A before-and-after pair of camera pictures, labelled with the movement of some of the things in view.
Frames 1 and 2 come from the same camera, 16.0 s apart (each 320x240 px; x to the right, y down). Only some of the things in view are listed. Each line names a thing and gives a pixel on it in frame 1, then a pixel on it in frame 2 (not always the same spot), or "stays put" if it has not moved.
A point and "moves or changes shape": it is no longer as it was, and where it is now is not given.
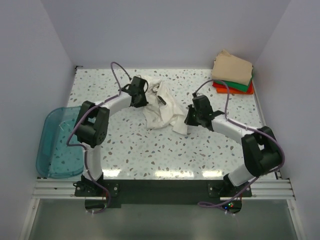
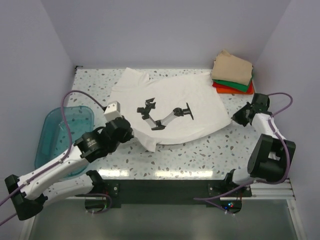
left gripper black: x=143 y=103 -> x=128 y=136
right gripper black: x=188 y=120 -> x=237 y=116
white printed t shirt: x=163 y=108 moves or changes shape
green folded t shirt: x=235 y=86 stays put
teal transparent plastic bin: x=54 y=158 stays put
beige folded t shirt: x=230 y=68 stays put
